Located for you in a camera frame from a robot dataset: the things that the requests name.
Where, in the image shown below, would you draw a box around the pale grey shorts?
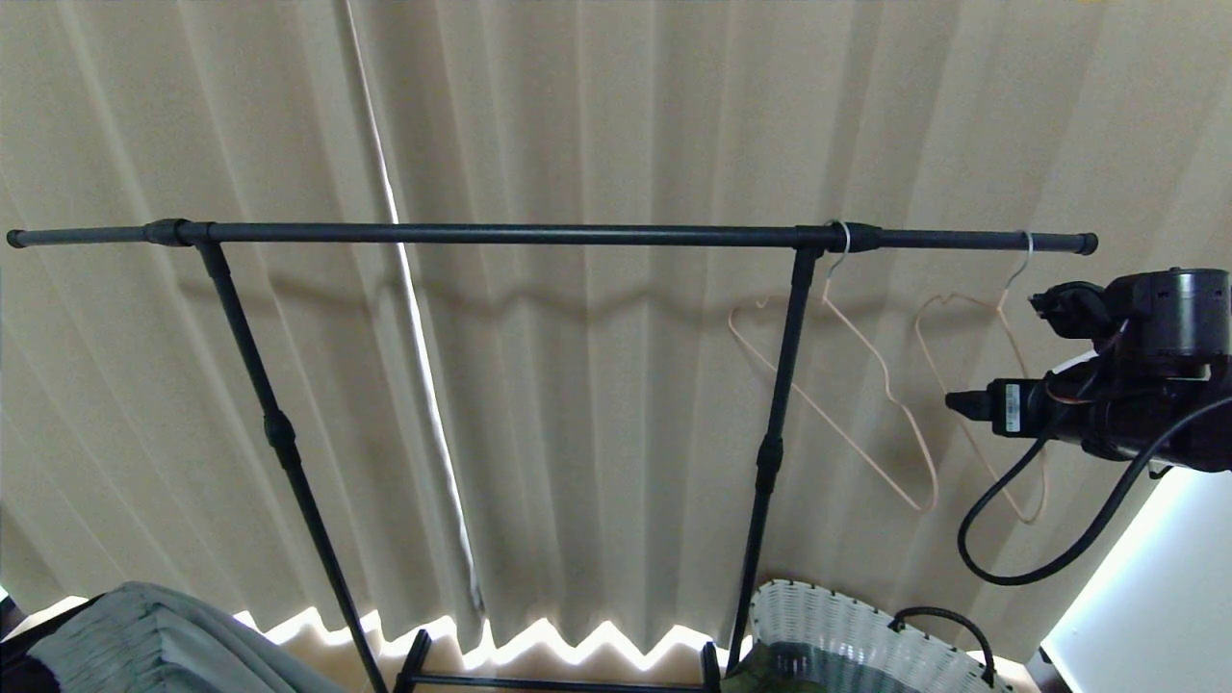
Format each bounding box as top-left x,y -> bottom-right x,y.
27,580 -> 343,693

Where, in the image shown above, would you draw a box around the beige curtain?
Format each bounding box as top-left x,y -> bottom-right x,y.
0,0 -> 1232,675

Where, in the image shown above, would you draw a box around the black clothes rack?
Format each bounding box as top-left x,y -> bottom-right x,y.
5,219 -> 1100,693

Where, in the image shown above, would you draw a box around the pink clothes hanger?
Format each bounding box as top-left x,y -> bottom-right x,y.
912,231 -> 1052,526
727,223 -> 940,514

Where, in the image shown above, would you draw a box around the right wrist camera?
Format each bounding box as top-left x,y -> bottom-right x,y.
1028,281 -> 1110,340

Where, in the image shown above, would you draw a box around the white laundry basket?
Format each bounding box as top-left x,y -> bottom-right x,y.
749,577 -> 1012,693

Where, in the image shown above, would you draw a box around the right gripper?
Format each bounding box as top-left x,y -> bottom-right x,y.
946,378 -> 1093,442

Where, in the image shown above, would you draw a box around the green garment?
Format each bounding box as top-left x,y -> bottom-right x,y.
722,643 -> 809,693

